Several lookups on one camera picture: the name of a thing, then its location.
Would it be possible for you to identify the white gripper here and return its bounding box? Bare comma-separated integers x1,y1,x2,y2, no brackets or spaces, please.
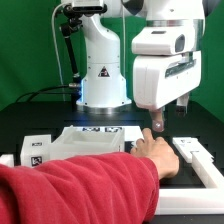
133,51,201,132

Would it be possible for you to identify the white marker base plate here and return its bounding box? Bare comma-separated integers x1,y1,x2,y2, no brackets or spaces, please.
77,126,143,141

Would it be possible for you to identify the white cabinet body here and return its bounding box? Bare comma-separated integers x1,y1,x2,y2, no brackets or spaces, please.
49,126,125,160

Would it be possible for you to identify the white cabinet top block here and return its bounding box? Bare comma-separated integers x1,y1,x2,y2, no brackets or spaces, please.
20,135,51,167

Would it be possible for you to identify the red sleeved forearm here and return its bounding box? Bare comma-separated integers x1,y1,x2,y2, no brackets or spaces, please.
0,152,160,224

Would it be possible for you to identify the black cable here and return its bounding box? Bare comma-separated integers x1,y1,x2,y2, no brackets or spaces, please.
15,83,82,103

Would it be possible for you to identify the white cable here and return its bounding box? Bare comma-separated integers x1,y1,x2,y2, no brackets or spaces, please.
50,2,73,102

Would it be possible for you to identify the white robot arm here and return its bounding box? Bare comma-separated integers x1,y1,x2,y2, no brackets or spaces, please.
61,0,205,132

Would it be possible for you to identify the person's bare hand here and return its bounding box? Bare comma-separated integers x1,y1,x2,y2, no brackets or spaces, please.
130,128,179,179

